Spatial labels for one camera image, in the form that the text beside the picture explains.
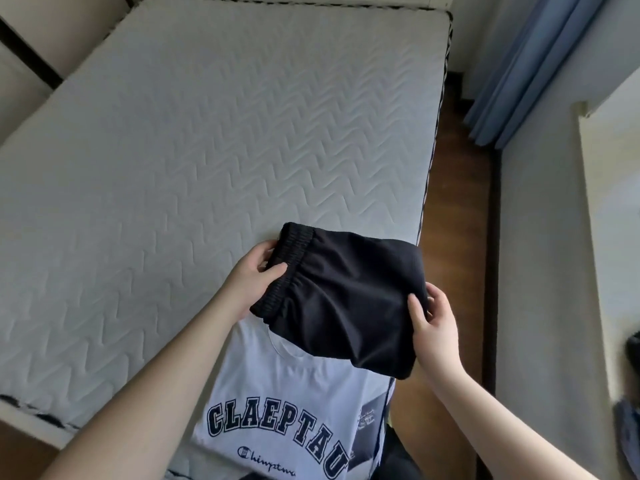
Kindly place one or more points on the black shorts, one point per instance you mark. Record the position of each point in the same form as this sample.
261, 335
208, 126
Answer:
345, 304

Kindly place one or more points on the person's left thumb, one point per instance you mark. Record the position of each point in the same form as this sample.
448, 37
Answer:
274, 272

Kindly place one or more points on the person's right hand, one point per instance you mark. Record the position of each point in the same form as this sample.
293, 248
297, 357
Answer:
437, 334

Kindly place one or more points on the white quilted mattress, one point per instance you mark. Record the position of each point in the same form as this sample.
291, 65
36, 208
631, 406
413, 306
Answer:
220, 194

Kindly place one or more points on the dark blue bag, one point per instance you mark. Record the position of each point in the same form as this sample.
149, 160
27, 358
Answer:
631, 409

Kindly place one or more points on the blue curtain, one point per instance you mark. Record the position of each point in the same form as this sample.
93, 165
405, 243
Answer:
525, 69

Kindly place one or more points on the white printed t-shirt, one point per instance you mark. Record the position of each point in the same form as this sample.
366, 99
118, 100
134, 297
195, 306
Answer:
295, 414

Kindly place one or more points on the white bed frame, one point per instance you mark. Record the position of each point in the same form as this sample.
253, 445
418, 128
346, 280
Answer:
30, 424

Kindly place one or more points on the person's left forearm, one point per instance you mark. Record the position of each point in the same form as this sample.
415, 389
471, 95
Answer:
145, 384

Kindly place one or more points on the person's right thumb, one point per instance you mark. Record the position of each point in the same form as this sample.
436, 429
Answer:
417, 311

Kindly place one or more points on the person's right forearm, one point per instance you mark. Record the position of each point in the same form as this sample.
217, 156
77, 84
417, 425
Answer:
505, 424

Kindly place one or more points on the person's left hand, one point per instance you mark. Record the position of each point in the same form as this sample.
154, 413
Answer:
247, 284

